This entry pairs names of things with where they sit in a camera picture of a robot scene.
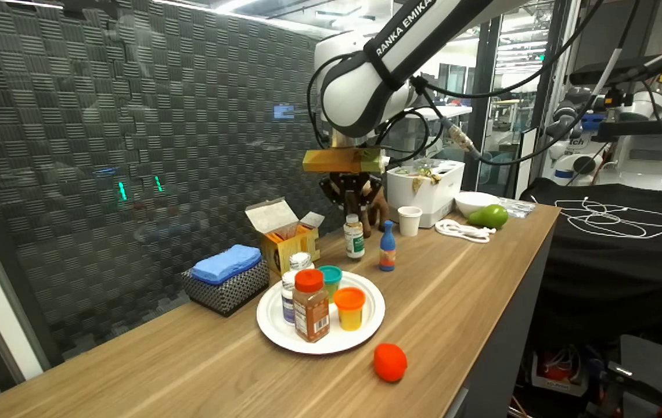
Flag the white bottle green label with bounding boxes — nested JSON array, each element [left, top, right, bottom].
[[343, 211, 368, 263]]

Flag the brown moose plush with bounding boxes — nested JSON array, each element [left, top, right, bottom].
[[362, 183, 392, 238]]

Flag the thin white cable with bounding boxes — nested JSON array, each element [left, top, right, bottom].
[[554, 196, 662, 241]]

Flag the white round plate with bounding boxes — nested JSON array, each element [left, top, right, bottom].
[[255, 270, 389, 358]]

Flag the black looped camera cable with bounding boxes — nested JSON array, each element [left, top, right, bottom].
[[304, 44, 433, 168]]

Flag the yellow dough tub orange lid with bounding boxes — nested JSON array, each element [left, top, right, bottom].
[[332, 286, 368, 334]]

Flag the small blue bottle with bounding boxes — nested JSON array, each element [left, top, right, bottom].
[[376, 219, 399, 274]]

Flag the open yellow cardboard box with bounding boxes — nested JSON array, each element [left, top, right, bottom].
[[243, 196, 329, 283]]

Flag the coiled white cable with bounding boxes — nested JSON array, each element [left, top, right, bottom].
[[433, 217, 498, 247]]

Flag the dried tan plant roots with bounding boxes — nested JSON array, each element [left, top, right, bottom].
[[399, 161, 447, 196]]

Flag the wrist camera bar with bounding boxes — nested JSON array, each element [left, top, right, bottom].
[[300, 146, 390, 176]]

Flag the orange ball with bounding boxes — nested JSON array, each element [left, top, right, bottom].
[[372, 341, 411, 385]]

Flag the grey woven basket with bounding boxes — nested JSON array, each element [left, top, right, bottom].
[[181, 258, 273, 319]]

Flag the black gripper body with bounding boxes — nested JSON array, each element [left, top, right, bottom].
[[318, 169, 387, 205]]

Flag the white hydroponic planter with lamp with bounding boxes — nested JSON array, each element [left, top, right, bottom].
[[387, 159, 538, 233]]

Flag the white paper cup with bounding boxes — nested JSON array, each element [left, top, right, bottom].
[[396, 205, 425, 240]]

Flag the folded blue cloth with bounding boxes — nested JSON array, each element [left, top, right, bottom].
[[188, 241, 266, 289]]

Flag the spice jar orange lid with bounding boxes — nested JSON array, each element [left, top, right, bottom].
[[293, 267, 332, 346]]

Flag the green fruit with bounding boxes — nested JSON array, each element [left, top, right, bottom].
[[468, 203, 512, 233]]

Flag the black covered table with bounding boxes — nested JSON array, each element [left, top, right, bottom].
[[518, 176, 662, 328]]

